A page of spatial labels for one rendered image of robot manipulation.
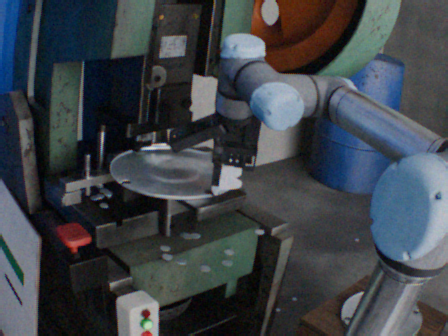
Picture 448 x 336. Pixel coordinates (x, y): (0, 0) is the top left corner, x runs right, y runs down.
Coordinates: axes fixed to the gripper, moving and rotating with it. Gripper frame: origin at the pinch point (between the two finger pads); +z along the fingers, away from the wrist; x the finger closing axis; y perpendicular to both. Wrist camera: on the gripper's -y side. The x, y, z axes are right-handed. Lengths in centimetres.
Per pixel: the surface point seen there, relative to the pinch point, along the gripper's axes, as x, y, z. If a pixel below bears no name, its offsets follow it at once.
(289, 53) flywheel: 38.0, 16.4, -14.0
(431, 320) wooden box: -6, 75, 45
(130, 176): 4.1, -18.0, 2.8
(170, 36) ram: 21.6, -12.8, -23.8
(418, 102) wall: 269, 176, 127
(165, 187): 0.7, -9.7, 1.6
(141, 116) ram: 12.1, -16.9, -7.7
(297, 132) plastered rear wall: 215, 60, 140
